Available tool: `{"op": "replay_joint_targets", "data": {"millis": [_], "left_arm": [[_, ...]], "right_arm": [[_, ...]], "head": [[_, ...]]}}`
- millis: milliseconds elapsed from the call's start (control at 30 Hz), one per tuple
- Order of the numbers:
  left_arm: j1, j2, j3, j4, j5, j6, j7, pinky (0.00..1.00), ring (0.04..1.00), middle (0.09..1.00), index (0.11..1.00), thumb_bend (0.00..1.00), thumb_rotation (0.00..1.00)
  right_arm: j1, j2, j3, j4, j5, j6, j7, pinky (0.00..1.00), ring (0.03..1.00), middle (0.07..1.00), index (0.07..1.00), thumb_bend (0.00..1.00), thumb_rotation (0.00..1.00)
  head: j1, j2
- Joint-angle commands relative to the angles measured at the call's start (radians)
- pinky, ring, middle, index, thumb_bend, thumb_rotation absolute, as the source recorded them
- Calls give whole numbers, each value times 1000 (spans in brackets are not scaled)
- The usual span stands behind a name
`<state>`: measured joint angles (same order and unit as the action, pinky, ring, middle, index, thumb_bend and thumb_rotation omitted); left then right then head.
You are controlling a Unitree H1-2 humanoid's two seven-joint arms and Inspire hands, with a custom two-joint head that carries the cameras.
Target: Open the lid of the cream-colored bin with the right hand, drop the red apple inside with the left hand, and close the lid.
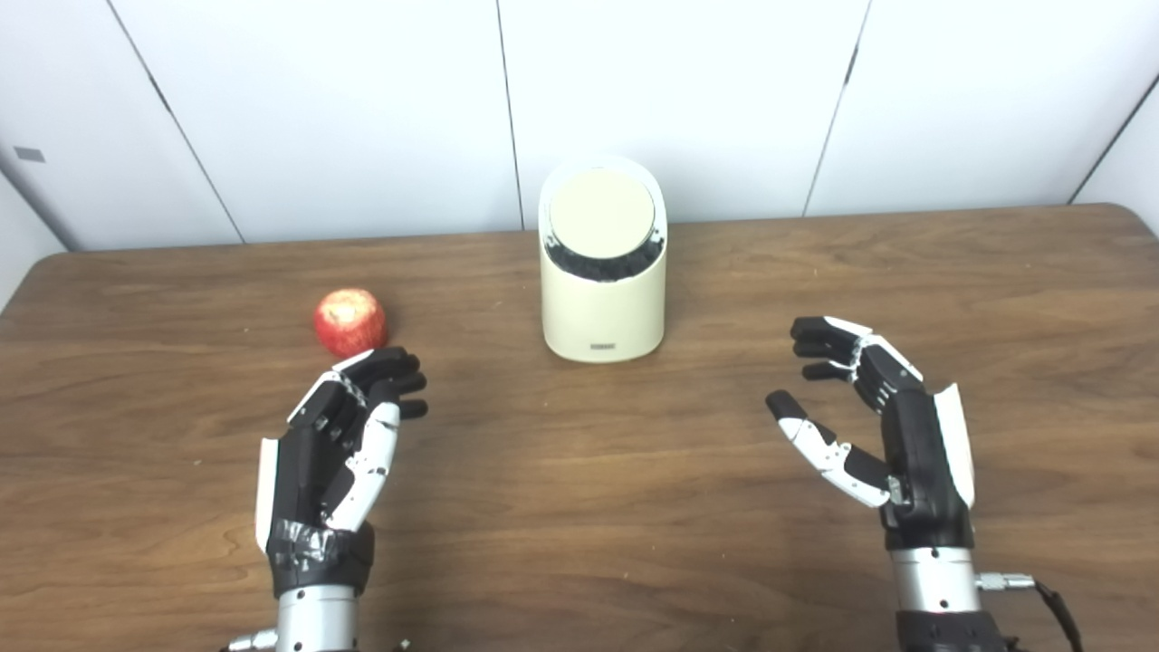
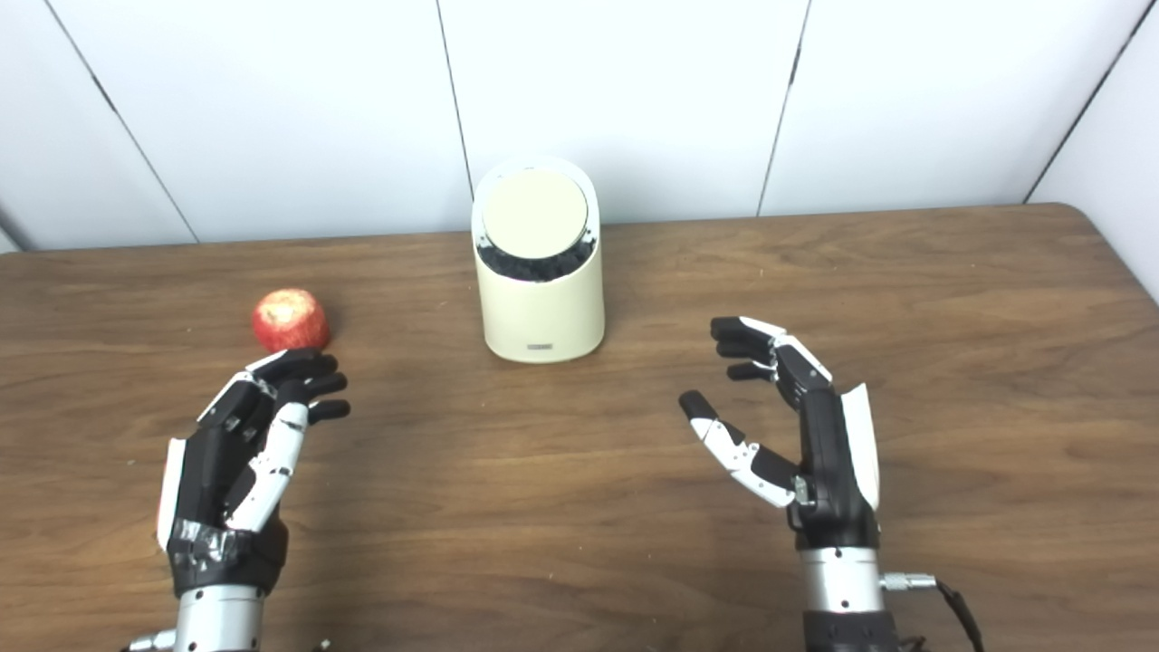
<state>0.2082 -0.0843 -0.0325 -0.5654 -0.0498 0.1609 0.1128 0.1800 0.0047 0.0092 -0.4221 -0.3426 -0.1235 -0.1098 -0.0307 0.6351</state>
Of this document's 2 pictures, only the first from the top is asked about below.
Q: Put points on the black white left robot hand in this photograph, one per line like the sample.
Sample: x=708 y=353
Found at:
x=312 y=453

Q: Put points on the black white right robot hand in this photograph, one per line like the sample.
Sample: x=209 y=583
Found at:
x=919 y=453

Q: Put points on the red apple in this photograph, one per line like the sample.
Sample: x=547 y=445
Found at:
x=349 y=322

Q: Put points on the cream-colored bin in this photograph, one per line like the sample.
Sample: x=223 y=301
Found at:
x=602 y=312

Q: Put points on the round cream bin lid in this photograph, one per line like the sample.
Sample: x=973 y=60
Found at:
x=601 y=210

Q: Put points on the black bin liner bag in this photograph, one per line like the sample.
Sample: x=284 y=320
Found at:
x=602 y=266

